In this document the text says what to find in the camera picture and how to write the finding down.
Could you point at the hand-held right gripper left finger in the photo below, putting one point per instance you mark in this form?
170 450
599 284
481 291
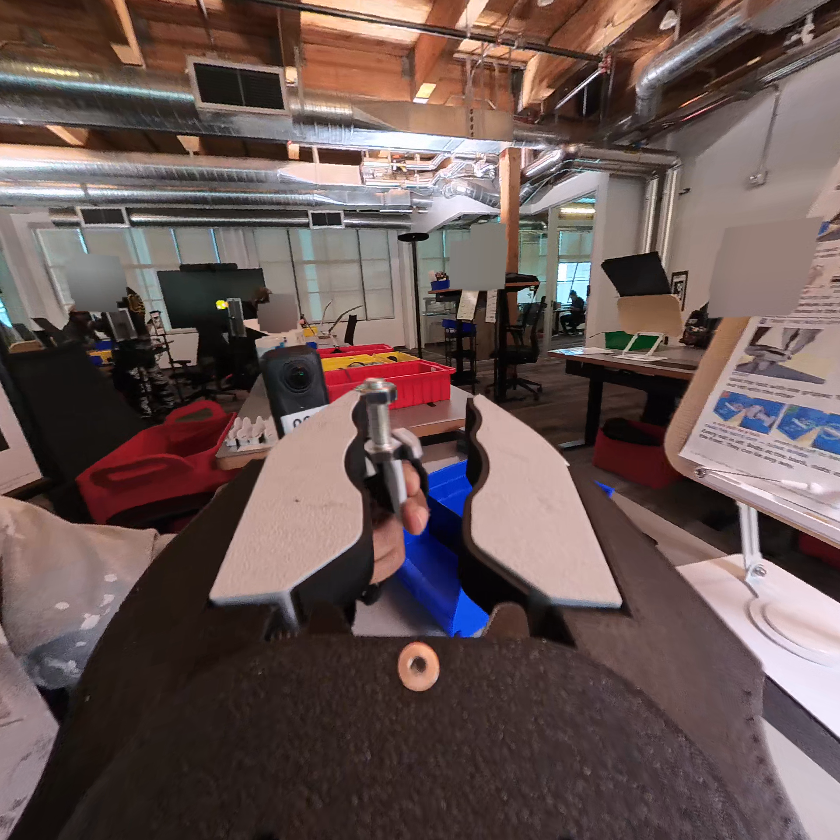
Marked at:
295 518

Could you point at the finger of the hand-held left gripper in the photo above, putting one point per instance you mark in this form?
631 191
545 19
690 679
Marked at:
377 453
410 443

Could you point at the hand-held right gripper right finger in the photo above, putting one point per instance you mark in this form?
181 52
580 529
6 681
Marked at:
531 525

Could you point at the silver hex bolt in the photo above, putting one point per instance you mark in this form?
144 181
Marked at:
379 420

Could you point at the blue storage bin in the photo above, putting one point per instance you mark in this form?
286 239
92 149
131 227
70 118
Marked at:
433 564

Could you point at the person's left forearm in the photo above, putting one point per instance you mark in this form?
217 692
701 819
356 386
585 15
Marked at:
65 577

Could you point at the person's left hand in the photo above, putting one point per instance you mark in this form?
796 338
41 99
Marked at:
417 505

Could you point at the red storage tub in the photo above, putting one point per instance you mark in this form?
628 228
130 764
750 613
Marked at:
420 384
354 350

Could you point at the white clip rack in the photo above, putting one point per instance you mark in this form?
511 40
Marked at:
249 433

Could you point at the red bag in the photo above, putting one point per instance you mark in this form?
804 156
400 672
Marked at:
630 459
144 479

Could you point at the black monitor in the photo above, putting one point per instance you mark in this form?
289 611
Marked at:
210 295

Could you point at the black office chair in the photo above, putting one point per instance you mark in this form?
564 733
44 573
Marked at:
518 354

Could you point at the black floor lamp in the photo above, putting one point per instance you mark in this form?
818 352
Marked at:
415 236

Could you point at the office desk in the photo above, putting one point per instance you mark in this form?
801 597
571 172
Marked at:
630 362

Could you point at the white stand base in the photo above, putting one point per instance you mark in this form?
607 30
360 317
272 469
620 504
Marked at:
715 590

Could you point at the printed instruction sheet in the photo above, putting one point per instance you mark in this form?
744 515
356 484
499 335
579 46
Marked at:
774 420

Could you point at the black panel wooden stand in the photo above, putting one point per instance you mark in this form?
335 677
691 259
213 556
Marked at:
633 275

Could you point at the ceiling vent grille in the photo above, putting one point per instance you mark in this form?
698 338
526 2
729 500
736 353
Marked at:
239 85

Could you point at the silver pipe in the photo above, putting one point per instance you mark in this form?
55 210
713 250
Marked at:
590 154

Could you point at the black ceiling pipe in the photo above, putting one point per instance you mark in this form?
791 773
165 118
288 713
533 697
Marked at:
459 31

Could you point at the ceiling spot lamp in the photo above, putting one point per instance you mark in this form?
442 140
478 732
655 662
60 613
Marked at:
668 19

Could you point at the silver air duct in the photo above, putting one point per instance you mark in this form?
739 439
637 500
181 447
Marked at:
131 177
676 52
98 98

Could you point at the wooden support post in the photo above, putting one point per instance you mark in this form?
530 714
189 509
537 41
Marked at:
510 197

